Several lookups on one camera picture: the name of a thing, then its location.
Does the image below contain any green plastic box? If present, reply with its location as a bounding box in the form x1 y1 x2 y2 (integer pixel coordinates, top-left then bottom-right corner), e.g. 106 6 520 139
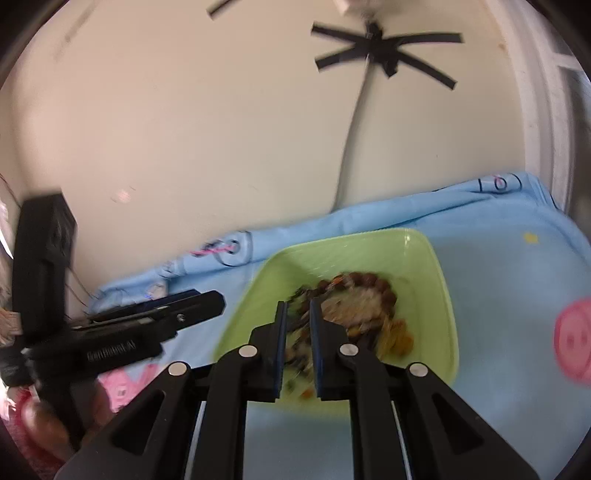
216 228 461 408

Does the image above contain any white door frame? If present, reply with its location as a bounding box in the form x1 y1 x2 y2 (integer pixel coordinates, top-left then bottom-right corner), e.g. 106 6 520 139
487 0 591 224

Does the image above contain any black tape cross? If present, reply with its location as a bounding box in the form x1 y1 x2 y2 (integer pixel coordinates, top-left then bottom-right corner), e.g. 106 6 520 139
309 20 464 91

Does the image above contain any blue cartoon printed bed sheet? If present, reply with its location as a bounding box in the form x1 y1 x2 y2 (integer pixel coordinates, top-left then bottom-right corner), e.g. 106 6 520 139
90 172 591 480

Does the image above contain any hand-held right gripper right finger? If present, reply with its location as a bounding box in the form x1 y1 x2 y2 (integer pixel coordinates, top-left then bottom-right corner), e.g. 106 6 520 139
309 298 541 480

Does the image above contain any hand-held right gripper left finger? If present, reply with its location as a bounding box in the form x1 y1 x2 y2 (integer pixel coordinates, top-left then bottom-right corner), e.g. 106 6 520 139
54 301 289 480

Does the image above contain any pink crystal necklace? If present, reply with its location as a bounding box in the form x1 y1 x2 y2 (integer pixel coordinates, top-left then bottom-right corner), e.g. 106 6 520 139
321 288 386 329

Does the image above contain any person's left hand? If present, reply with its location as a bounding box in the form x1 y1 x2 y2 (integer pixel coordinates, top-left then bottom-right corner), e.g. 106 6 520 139
22 381 116 463

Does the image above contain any brown bead bracelet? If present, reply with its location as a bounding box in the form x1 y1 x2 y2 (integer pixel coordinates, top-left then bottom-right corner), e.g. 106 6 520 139
318 271 399 324

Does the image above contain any amber bead bracelet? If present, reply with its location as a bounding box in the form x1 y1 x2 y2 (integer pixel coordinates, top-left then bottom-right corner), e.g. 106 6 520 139
376 318 415 358

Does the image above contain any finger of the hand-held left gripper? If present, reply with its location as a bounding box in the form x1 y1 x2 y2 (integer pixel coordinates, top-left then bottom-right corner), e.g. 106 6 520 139
92 289 203 319
87 290 226 343

